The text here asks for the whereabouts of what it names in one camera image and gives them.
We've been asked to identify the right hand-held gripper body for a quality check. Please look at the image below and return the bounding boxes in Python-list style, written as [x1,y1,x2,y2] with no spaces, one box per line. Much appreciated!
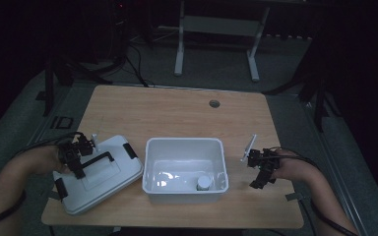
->
[240,134,281,175]

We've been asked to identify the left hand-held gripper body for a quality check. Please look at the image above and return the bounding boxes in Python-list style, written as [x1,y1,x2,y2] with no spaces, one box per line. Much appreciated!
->
[58,132,99,165]

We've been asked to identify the white box lid black handle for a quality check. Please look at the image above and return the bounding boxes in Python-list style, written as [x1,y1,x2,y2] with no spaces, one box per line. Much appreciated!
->
[52,134,145,216]

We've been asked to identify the white bottle green label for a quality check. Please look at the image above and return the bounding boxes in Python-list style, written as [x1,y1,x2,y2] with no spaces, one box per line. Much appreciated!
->
[196,175,213,192]

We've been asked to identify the white plastic storage box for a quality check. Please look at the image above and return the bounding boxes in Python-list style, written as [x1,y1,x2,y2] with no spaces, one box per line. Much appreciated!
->
[141,137,230,205]

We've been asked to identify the person's left hand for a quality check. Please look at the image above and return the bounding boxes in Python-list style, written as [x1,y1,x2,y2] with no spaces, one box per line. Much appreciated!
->
[33,145,72,176]

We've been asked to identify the person's right hand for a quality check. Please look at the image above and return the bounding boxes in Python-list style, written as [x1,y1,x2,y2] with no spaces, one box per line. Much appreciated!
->
[270,147,308,182]

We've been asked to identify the grey tape piece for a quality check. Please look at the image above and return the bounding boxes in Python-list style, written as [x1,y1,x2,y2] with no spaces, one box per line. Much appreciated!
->
[284,192,305,203]

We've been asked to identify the black metal stand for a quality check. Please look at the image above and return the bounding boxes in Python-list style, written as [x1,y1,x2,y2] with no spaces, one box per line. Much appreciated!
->
[34,0,127,118]
[265,32,343,133]

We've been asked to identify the left hand-held gripper cable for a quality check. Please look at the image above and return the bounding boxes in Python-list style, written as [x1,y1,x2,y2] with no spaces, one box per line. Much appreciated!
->
[0,131,81,232]

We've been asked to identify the hand-held gripper cable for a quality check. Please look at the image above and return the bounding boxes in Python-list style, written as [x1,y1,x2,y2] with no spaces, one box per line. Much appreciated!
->
[261,152,359,236]
[0,131,81,232]

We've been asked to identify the black square floor frame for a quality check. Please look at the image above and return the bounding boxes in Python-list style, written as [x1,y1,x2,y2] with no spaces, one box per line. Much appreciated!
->
[49,115,75,130]

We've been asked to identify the right hand-held gripper cable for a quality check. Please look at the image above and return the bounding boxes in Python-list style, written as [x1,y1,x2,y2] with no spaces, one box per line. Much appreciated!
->
[261,152,359,236]

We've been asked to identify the black floor cables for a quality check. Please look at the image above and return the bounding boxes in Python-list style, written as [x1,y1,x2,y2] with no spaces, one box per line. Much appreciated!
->
[124,42,151,89]

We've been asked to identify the white metal desk frame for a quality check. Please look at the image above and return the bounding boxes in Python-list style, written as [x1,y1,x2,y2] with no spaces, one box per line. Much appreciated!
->
[173,0,272,84]

